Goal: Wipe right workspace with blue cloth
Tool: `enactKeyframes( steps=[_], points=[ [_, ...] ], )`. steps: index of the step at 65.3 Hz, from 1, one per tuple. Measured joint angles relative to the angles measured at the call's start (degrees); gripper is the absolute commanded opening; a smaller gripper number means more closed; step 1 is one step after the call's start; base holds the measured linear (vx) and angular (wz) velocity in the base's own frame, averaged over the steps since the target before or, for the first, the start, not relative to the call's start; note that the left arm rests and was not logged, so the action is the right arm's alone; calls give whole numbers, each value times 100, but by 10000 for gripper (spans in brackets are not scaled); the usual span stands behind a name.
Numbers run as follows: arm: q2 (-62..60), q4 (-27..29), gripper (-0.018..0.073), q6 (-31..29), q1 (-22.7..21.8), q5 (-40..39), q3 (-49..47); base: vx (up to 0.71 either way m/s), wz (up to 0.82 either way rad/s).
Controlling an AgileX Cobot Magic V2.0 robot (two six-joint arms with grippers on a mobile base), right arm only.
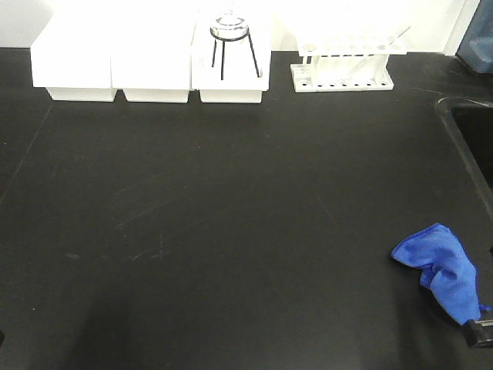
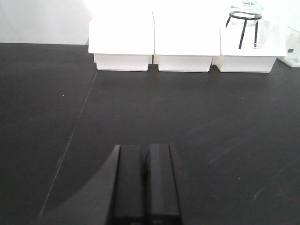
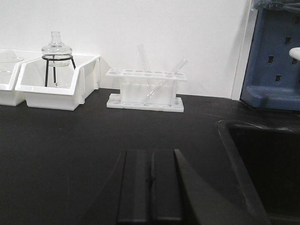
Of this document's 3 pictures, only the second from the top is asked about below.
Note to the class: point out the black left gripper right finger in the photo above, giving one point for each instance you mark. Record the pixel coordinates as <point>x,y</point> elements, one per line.
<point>161,198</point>

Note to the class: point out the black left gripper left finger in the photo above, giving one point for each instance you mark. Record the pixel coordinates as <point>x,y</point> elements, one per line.
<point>129,200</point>

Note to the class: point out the white left storage bin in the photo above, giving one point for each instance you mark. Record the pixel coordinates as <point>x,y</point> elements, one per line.
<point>122,42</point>

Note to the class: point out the white storage bin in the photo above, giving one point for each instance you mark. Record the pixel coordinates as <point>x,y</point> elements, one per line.
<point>261,45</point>
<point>185,43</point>
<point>122,42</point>

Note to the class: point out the white middle storage bin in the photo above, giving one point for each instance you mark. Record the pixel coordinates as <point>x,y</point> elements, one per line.
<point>185,43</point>

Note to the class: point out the white right storage bin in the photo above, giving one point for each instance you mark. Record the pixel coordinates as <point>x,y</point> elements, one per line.
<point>261,45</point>

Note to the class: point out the black metal tripod stand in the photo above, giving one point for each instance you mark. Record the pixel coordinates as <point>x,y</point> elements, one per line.
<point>245,17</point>

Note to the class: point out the white rack at right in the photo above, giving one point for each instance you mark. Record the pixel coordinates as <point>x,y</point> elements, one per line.
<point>292,42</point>

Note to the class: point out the clear glass jar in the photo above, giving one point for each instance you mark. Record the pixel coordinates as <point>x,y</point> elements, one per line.
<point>246,8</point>

